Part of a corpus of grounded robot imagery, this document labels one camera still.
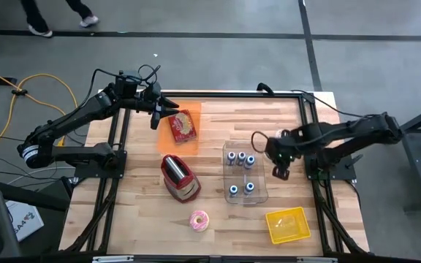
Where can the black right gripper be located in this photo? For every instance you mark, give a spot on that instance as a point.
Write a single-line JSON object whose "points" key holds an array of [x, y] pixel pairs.
{"points": [[281, 149]]}

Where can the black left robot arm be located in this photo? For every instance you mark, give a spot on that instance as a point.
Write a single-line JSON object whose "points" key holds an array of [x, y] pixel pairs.
{"points": [[68, 120]]}

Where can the black aluminium table frame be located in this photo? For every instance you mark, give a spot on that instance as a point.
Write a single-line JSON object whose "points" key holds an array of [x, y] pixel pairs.
{"points": [[232, 95]]}

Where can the white printed box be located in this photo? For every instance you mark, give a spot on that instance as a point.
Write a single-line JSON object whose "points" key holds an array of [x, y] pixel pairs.
{"points": [[24, 223]]}

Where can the yellow plastic basket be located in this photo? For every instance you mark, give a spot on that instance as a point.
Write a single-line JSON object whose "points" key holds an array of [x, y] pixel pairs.
{"points": [[287, 226]]}

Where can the dark grey desk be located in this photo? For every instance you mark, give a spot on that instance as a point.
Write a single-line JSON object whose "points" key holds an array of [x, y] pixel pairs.
{"points": [[2, 212]]}

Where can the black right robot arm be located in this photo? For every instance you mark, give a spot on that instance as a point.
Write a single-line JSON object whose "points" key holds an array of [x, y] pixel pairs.
{"points": [[360, 128]]}

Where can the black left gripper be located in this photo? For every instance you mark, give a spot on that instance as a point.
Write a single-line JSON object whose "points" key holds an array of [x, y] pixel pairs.
{"points": [[150, 98]]}

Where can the dark metal stand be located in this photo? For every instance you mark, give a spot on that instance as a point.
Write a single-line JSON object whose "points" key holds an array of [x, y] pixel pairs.
{"points": [[415, 160]]}

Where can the clear plastic bin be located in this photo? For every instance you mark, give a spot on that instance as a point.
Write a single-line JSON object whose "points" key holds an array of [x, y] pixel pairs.
{"points": [[258, 182]]}

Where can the red popcorn packet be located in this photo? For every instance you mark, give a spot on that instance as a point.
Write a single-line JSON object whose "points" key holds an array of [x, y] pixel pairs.
{"points": [[183, 126]]}

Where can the silver bracket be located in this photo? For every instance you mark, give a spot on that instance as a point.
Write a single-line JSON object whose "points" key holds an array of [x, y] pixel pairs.
{"points": [[316, 260], [113, 259]]}

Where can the pink sprinkled donut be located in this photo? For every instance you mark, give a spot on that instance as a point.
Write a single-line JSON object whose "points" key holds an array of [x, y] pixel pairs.
{"points": [[193, 221]]}

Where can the person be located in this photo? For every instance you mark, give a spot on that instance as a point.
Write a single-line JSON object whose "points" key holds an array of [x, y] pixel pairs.
{"points": [[31, 11]]}

